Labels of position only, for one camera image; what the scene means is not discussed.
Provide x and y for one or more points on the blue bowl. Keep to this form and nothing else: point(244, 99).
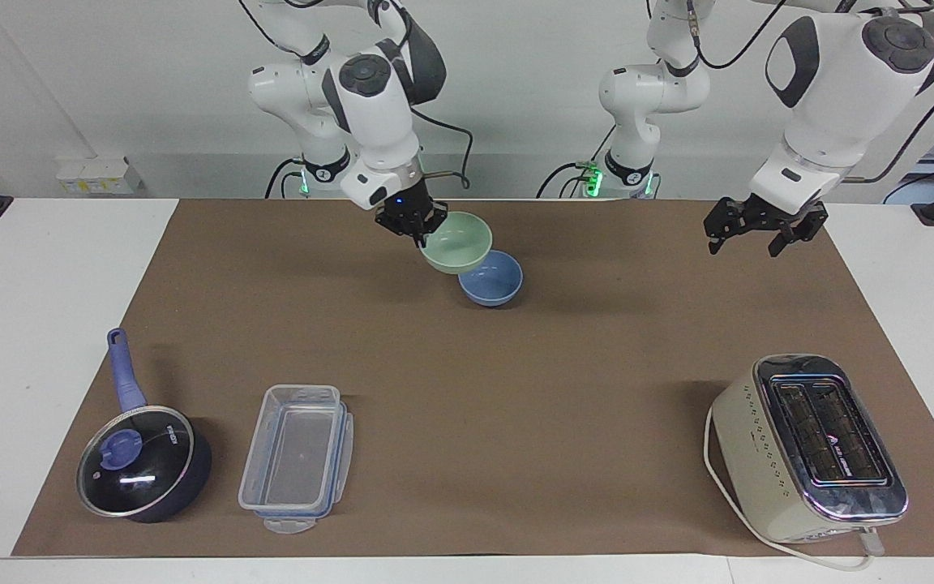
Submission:
point(493, 280)

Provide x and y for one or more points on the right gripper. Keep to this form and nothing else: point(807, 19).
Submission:
point(407, 203)

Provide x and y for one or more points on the green bowl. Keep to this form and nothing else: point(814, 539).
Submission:
point(457, 242)

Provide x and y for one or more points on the cream toaster with chrome top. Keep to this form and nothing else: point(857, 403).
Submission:
point(807, 446)

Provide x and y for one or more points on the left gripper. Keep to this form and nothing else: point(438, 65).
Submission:
point(771, 212)

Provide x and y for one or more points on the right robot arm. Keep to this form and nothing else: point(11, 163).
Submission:
point(378, 122)

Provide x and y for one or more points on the glass lid with blue knob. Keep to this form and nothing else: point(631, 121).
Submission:
point(139, 466)

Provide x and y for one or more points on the clear plastic food container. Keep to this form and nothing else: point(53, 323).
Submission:
point(297, 458)

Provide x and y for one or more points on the white wall socket box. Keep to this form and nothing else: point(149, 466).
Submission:
point(98, 176)

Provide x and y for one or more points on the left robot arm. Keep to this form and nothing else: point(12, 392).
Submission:
point(832, 97)

